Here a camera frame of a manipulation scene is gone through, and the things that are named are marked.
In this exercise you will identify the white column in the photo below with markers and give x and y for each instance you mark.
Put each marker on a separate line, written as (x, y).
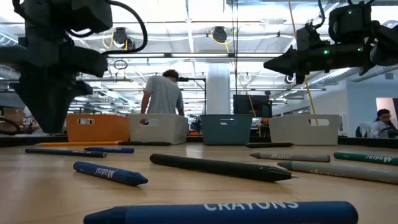
(217, 90)

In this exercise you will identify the black ceiling light rail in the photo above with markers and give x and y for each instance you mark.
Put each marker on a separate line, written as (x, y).
(168, 55)

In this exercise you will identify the orange pencil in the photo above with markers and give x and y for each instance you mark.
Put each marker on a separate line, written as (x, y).
(77, 143)

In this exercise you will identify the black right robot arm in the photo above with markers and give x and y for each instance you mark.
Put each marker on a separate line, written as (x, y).
(385, 43)

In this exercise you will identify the large black pen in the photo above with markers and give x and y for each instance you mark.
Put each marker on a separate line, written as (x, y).
(217, 167)

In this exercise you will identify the black pencil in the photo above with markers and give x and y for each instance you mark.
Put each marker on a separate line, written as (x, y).
(65, 152)

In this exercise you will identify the grey crayon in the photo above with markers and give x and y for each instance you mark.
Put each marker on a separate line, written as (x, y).
(289, 156)
(342, 171)

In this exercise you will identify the orange plastic bin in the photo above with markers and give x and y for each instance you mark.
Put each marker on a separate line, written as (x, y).
(102, 130)

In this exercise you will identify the teal plastic bin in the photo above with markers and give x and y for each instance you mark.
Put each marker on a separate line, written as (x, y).
(227, 135)

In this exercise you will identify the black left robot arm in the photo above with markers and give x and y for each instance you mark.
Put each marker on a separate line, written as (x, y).
(40, 18)

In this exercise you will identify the cardboard box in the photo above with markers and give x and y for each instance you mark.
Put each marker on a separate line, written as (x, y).
(9, 115)

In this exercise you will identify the green crayon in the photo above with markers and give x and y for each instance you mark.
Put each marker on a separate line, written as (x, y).
(367, 158)

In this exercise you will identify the black aluminium table frame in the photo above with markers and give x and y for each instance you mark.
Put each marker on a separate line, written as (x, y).
(46, 139)

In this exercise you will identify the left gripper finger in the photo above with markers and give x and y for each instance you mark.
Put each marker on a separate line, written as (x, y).
(38, 93)
(63, 93)

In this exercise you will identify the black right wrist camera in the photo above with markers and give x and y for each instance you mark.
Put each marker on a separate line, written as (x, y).
(349, 25)

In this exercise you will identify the person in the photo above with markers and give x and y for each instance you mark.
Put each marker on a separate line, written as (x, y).
(163, 93)
(381, 127)

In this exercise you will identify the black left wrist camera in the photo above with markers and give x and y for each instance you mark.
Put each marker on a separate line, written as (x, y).
(93, 15)

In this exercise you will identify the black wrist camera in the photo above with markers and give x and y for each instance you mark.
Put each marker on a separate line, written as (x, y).
(93, 15)
(349, 25)

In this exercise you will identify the blue crayon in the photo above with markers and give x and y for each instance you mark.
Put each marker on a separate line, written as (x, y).
(109, 150)
(233, 214)
(109, 173)

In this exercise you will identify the light grey plastic bin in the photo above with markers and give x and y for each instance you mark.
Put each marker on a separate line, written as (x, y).
(161, 133)
(298, 133)

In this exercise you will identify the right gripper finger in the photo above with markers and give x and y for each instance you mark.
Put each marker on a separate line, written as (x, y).
(287, 56)
(287, 67)

